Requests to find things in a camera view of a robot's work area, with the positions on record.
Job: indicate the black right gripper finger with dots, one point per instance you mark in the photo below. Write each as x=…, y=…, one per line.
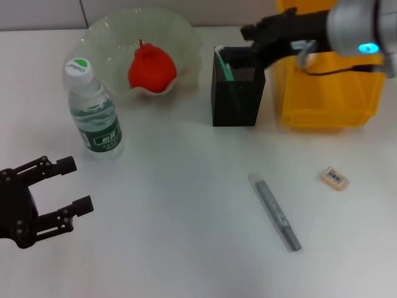
x=254, y=31
x=245, y=56

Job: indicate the orange-red toy fruit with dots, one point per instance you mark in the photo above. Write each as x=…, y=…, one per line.
x=152, y=69

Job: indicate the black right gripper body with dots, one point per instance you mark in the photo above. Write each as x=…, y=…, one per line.
x=291, y=34

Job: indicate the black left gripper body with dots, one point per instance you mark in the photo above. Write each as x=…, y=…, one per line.
x=17, y=211

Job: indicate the black mesh pen holder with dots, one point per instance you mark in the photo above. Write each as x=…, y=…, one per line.
x=237, y=102

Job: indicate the yellow plastic bin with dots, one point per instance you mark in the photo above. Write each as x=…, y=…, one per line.
x=325, y=99

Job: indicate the translucent wavy fruit bowl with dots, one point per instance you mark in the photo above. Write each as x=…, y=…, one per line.
x=108, y=37

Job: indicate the mint green pen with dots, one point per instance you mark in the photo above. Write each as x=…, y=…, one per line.
x=224, y=66

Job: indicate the beige barcode eraser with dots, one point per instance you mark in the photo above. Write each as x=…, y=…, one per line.
x=333, y=178

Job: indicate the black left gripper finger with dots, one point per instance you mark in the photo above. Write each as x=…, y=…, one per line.
x=82, y=206
x=66, y=166

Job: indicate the grey marker pen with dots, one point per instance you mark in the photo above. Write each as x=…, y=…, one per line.
x=276, y=211

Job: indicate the clear green-label water bottle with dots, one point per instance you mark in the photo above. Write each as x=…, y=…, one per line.
x=96, y=124

